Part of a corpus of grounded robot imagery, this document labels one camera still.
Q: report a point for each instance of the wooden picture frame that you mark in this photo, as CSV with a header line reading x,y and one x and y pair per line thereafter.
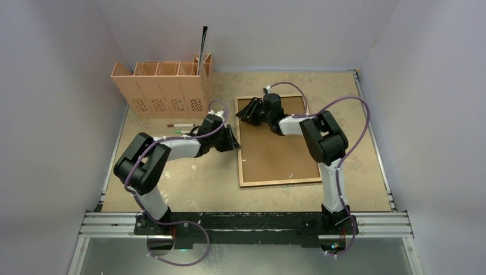
x,y
277,183

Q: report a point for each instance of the black flat strip in rack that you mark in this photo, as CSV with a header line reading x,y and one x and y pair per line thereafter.
x,y
201,50

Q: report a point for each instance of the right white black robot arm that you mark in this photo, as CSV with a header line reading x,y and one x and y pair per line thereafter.
x,y
325,141

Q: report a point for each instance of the aluminium rail frame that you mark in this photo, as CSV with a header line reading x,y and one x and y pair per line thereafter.
x,y
385,242

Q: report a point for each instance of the orange perforated organizer rack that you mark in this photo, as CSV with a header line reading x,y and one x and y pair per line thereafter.
x,y
167,89

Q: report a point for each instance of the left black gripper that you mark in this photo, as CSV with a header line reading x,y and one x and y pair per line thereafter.
x,y
230,142

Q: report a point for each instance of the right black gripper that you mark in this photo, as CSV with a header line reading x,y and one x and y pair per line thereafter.
x,y
257,112

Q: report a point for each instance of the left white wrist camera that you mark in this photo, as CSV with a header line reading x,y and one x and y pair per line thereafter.
x,y
220,113

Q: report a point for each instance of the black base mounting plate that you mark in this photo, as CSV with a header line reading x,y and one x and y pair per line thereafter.
x,y
315,229

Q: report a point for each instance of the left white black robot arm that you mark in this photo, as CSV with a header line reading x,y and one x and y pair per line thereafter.
x,y
141,165

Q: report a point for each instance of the red capped white marker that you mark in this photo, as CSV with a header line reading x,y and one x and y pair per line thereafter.
x,y
180,125

